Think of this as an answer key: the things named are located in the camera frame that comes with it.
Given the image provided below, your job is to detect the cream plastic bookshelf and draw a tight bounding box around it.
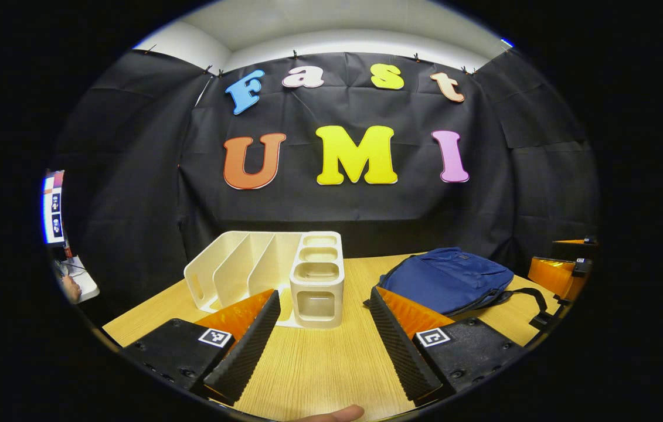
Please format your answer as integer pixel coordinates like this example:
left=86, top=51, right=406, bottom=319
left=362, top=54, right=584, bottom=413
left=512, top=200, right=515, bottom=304
left=183, top=230, right=345, bottom=329

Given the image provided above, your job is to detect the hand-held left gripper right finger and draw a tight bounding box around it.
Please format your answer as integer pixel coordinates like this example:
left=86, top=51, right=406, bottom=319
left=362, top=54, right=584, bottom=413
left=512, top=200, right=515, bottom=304
left=369, top=286, right=525, bottom=405

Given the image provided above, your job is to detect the white side desk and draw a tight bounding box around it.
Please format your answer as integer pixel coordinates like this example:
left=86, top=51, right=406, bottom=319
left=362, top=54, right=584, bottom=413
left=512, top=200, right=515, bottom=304
left=53, top=255, right=100, bottom=304

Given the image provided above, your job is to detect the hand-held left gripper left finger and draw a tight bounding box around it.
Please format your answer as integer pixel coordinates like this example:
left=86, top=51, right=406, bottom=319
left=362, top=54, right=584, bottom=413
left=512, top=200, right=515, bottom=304
left=122, top=288, right=282, bottom=406

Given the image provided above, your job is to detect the computer monitor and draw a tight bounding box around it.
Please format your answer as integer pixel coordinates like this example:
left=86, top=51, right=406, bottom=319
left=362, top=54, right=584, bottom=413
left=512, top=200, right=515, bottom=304
left=42, top=170, right=67, bottom=246

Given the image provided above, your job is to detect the black backdrop cloth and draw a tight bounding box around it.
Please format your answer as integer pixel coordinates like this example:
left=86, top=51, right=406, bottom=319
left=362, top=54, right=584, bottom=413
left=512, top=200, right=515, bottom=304
left=53, top=47, right=601, bottom=311

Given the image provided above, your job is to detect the blue schoolbag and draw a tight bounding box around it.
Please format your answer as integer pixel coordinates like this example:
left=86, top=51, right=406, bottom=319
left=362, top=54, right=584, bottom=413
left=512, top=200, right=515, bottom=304
left=363, top=247, right=555, bottom=330

